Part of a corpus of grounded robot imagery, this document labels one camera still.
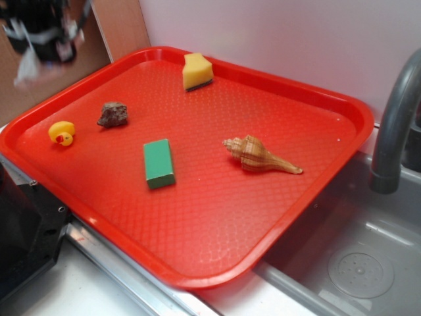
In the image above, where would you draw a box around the black blurred gripper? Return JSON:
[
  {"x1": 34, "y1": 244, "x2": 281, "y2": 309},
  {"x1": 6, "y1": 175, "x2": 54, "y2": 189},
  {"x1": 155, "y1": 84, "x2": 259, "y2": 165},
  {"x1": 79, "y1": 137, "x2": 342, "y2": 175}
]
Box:
[{"x1": 1, "y1": 1, "x2": 91, "y2": 64}]

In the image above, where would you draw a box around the white paper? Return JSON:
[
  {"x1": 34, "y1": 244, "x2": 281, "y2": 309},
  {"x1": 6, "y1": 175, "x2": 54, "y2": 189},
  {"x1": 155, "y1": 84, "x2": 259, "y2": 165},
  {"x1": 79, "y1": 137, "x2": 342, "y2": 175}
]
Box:
[{"x1": 14, "y1": 47, "x2": 41, "y2": 88}]

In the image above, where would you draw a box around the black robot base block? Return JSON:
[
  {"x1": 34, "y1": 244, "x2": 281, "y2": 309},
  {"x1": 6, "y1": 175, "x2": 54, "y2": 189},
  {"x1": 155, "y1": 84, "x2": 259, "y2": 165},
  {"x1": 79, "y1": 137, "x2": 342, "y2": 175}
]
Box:
[{"x1": 1, "y1": 166, "x2": 70, "y2": 303}]

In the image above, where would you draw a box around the brown cardboard panel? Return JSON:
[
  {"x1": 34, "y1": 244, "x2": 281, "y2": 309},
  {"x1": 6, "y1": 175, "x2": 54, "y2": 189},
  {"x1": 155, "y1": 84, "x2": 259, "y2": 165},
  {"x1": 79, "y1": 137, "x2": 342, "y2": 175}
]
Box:
[{"x1": 1, "y1": 13, "x2": 110, "y2": 126}]

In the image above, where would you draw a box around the light wooden board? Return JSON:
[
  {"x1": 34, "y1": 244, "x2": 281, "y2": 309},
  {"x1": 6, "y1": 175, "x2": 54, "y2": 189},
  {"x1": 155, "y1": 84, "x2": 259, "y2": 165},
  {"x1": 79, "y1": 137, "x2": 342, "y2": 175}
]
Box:
[{"x1": 92, "y1": 0, "x2": 151, "y2": 62}]

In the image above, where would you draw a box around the yellow rubber duck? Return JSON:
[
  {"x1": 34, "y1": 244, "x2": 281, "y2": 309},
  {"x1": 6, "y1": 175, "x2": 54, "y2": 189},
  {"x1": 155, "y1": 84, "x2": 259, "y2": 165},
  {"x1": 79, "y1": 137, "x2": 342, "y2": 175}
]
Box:
[{"x1": 48, "y1": 121, "x2": 76, "y2": 146}]

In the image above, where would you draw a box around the brown rock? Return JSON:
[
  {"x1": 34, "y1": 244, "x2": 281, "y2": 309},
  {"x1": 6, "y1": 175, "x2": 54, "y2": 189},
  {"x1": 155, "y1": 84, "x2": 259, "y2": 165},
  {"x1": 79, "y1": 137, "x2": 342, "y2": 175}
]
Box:
[{"x1": 97, "y1": 101, "x2": 128, "y2": 128}]

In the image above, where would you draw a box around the yellow sponge with dark pad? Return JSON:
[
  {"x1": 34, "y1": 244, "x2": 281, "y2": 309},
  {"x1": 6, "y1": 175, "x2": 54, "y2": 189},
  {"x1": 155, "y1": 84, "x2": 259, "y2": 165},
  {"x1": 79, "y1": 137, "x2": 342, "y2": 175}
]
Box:
[{"x1": 182, "y1": 53, "x2": 214, "y2": 91}]

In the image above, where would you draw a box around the green rectangular block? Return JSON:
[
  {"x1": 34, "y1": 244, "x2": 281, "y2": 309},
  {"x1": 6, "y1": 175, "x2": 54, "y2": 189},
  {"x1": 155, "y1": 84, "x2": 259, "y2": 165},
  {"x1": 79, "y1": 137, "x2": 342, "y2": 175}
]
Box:
[{"x1": 143, "y1": 139, "x2": 176, "y2": 190}]

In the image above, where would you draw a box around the red plastic tray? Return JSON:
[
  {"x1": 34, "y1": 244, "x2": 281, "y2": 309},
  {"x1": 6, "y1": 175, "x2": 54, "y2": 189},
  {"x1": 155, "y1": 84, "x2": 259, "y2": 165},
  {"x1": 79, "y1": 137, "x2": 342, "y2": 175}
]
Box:
[{"x1": 1, "y1": 47, "x2": 374, "y2": 290}]

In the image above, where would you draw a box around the brown striped conch shell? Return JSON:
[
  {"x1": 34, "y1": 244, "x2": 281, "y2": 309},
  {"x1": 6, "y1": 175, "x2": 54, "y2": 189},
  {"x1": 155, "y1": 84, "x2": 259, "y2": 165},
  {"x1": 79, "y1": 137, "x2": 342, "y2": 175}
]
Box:
[{"x1": 222, "y1": 135, "x2": 303, "y2": 174}]

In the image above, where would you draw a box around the grey curved faucet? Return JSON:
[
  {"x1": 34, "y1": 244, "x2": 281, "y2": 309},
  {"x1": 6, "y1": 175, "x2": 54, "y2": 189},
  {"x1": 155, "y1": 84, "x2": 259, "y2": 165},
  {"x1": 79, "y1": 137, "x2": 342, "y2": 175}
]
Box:
[{"x1": 369, "y1": 50, "x2": 420, "y2": 194}]

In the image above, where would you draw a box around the grey plastic sink basin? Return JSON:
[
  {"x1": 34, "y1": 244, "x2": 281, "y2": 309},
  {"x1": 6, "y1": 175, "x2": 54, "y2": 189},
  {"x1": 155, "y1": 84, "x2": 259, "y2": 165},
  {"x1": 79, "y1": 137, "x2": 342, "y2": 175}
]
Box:
[{"x1": 255, "y1": 153, "x2": 420, "y2": 315}]

